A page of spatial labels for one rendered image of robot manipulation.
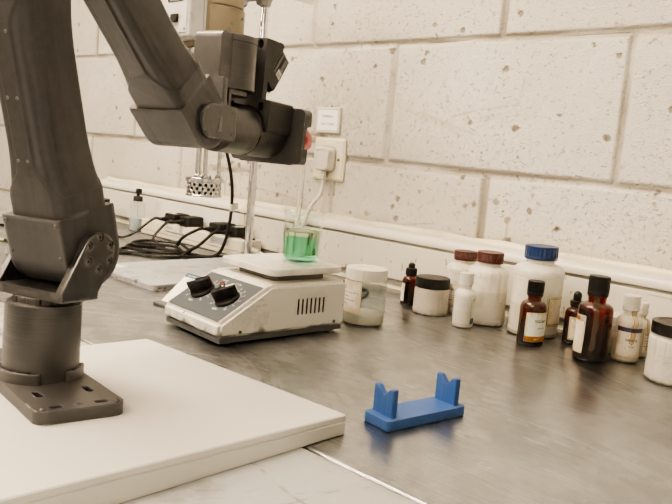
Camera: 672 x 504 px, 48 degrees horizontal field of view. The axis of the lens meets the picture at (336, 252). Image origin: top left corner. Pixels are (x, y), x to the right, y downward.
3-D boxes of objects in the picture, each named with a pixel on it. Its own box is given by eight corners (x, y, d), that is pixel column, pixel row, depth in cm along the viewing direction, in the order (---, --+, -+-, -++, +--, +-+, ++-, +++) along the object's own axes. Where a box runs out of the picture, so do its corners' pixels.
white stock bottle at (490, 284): (489, 328, 110) (497, 255, 108) (455, 320, 114) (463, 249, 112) (510, 324, 114) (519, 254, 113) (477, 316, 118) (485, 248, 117)
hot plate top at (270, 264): (272, 277, 92) (273, 270, 91) (218, 261, 100) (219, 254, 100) (344, 273, 100) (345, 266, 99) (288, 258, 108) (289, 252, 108)
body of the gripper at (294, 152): (243, 107, 94) (207, 99, 88) (313, 111, 90) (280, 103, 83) (239, 158, 95) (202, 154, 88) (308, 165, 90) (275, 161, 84)
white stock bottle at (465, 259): (450, 306, 124) (456, 247, 123) (481, 312, 121) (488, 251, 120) (436, 311, 119) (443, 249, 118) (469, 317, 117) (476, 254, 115)
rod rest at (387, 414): (387, 433, 65) (391, 393, 64) (362, 420, 68) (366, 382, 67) (465, 415, 71) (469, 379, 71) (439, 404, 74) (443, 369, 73)
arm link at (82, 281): (44, 221, 68) (-10, 222, 63) (116, 232, 64) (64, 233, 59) (41, 289, 69) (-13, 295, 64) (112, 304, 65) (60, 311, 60)
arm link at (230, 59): (213, 43, 87) (142, 18, 76) (276, 42, 83) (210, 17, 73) (206, 142, 88) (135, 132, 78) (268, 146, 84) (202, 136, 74)
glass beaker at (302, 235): (281, 267, 96) (286, 205, 95) (277, 261, 102) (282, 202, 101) (327, 270, 97) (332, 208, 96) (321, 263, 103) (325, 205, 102)
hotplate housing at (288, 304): (218, 348, 87) (222, 280, 86) (162, 322, 97) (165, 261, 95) (355, 329, 102) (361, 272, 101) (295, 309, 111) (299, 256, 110)
